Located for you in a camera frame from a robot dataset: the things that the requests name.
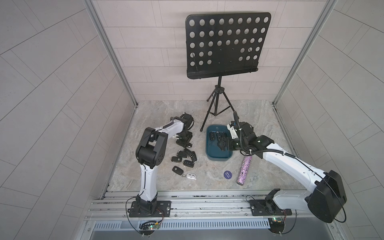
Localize black car key cluster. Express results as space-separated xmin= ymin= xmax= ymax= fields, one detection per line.
xmin=191 ymin=152 xmax=197 ymax=162
xmin=184 ymin=148 xmax=194 ymax=157
xmin=177 ymin=151 xmax=188 ymax=158

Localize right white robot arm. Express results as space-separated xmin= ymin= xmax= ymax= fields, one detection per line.
xmin=226 ymin=112 xmax=347 ymax=223

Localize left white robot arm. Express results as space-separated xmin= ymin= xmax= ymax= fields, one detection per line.
xmin=135 ymin=113 xmax=194 ymax=214

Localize teal plastic storage box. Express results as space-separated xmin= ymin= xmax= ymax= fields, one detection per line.
xmin=206 ymin=125 xmax=233 ymax=162

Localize black car key front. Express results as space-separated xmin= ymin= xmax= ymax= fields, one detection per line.
xmin=172 ymin=166 xmax=184 ymax=176

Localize white remote key fob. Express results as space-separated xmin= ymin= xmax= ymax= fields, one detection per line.
xmin=182 ymin=173 xmax=197 ymax=180

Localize purple glitter tube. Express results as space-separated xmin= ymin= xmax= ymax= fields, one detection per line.
xmin=237 ymin=156 xmax=252 ymax=186

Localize round purple lid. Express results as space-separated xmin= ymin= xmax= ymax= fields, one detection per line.
xmin=224 ymin=171 xmax=233 ymax=180

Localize black perforated music stand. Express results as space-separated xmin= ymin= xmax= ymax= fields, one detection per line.
xmin=185 ymin=12 xmax=272 ymax=116

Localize left circuit board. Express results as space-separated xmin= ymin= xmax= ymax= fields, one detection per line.
xmin=139 ymin=221 xmax=162 ymax=236

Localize circuit board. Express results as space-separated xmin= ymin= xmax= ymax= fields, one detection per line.
xmin=139 ymin=221 xmax=162 ymax=236
xmin=268 ymin=218 xmax=286 ymax=235

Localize right circuit board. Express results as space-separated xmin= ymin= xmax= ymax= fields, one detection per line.
xmin=268 ymin=218 xmax=286 ymax=235

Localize aluminium mounting rail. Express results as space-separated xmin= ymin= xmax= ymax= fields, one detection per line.
xmin=83 ymin=188 xmax=337 ymax=222

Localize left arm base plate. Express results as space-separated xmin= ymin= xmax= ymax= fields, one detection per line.
xmin=128 ymin=201 xmax=172 ymax=218

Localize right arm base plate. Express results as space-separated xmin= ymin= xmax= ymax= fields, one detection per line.
xmin=247 ymin=199 xmax=292 ymax=216

